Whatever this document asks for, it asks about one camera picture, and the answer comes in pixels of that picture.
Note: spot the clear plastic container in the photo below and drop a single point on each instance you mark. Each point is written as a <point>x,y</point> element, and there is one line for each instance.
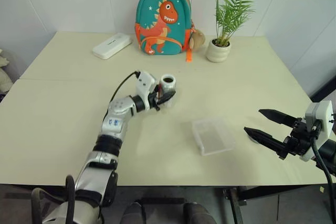
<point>212,136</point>

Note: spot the black metal table frame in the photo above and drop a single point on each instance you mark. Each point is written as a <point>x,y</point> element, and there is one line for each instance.
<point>235,203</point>

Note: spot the dark rounded shape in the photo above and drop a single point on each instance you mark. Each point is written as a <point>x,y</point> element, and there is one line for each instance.
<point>195,213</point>
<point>134,213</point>

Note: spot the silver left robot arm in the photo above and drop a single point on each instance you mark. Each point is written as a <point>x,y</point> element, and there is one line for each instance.
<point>115,121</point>

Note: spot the white rectangular box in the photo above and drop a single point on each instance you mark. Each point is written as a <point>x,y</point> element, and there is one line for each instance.
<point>111,45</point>

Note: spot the green potted palm plant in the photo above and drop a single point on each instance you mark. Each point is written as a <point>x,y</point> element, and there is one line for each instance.
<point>228,15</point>

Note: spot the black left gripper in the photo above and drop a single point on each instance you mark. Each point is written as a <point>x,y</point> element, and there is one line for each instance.
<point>153,100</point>

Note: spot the teal dinosaur backpack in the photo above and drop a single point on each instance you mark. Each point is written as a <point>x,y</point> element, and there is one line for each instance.
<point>157,6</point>

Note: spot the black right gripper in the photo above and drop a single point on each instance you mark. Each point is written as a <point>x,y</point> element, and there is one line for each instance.
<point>298,140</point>

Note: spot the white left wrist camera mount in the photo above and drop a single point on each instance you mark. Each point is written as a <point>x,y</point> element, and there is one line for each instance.
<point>145,81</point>

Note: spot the white ribbed plant pot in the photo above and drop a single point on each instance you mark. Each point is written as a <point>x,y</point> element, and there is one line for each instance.
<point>216,53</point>

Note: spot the beige plush pendant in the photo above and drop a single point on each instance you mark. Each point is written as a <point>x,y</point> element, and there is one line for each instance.
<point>197,40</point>

